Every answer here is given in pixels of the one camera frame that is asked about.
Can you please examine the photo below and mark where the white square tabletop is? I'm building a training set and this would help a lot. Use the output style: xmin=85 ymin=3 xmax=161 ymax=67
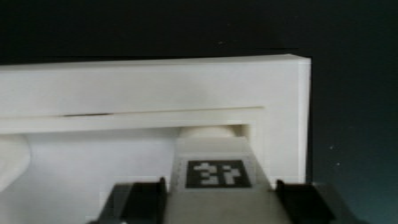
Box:
xmin=0 ymin=108 xmax=260 ymax=224

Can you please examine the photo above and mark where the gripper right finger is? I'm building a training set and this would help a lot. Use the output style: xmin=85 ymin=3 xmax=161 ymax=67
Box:
xmin=275 ymin=180 xmax=355 ymax=224

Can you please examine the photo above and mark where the white U-shaped obstacle fence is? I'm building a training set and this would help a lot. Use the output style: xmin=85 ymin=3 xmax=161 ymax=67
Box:
xmin=0 ymin=55 xmax=310 ymax=182

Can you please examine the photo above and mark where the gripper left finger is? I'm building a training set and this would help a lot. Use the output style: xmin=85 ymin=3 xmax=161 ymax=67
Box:
xmin=86 ymin=178 xmax=166 ymax=224

